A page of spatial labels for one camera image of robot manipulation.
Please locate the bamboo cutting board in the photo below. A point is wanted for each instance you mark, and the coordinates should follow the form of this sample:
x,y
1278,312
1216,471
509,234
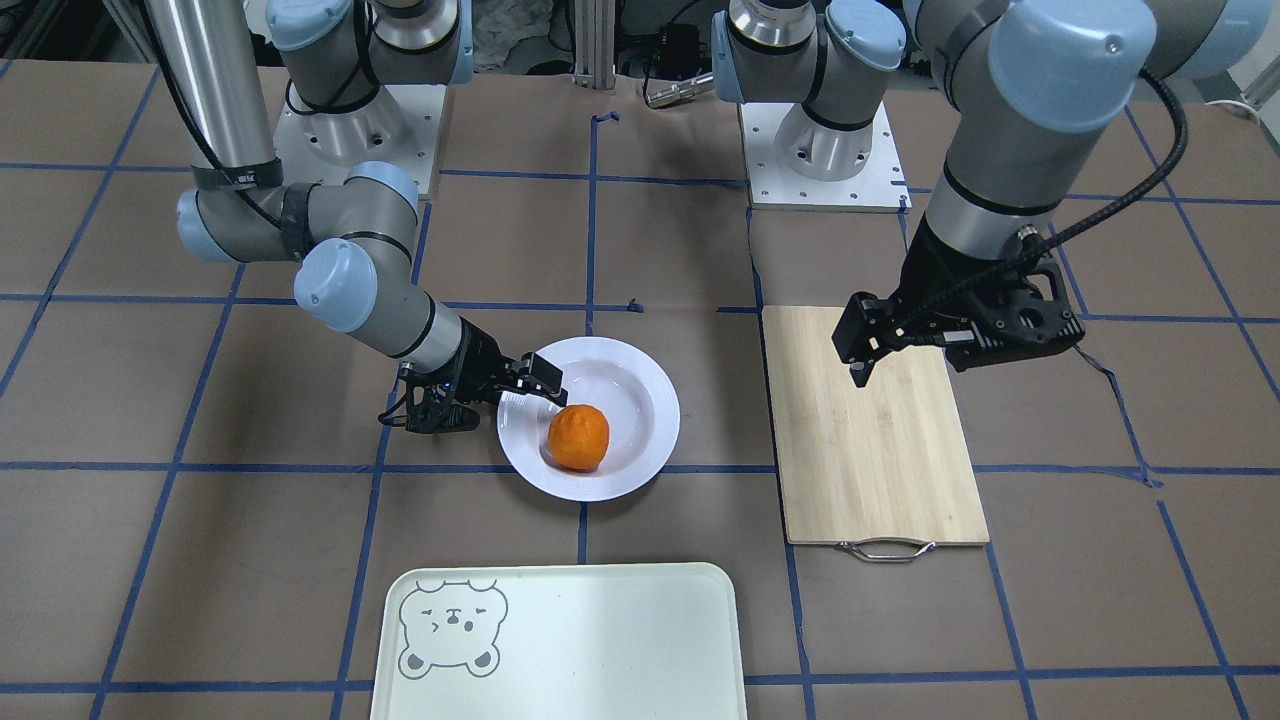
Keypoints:
x,y
881,471

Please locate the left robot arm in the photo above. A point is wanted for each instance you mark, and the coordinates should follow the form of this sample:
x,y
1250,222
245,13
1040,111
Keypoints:
x,y
1035,84

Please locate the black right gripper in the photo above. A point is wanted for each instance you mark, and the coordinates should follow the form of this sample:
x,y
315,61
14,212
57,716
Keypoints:
x,y
483,364

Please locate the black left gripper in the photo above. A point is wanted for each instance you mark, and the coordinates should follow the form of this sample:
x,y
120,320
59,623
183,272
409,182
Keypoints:
x,y
930,270

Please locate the cream bear tray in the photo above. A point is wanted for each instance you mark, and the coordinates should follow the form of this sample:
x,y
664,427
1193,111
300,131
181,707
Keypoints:
x,y
658,640

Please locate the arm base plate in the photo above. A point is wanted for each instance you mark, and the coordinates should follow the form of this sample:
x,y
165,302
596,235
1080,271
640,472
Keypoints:
x,y
822,160
402,125

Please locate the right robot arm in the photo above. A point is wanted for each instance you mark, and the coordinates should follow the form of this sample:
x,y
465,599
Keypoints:
x,y
350,239

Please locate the orange fruit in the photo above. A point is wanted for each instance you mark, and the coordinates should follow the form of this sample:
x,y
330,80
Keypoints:
x,y
578,437

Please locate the white ceramic plate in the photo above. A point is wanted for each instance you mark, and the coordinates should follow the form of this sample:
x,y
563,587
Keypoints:
x,y
634,394

